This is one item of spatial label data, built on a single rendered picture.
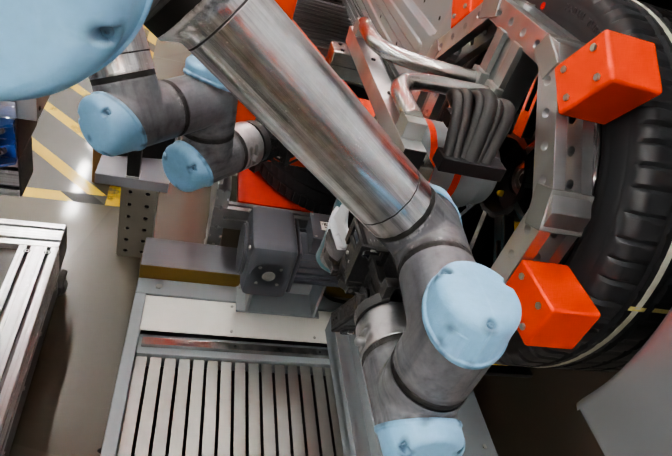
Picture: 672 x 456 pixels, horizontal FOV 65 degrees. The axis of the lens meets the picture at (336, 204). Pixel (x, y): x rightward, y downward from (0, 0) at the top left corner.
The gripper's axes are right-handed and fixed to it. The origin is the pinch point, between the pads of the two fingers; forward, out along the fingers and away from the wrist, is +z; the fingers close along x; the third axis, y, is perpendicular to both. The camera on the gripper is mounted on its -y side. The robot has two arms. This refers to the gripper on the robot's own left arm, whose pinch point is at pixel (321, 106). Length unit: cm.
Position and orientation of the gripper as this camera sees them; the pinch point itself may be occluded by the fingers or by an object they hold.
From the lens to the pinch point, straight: 102.5
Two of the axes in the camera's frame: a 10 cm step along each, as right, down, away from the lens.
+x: 8.0, 4.8, -3.6
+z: 5.5, -3.5, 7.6
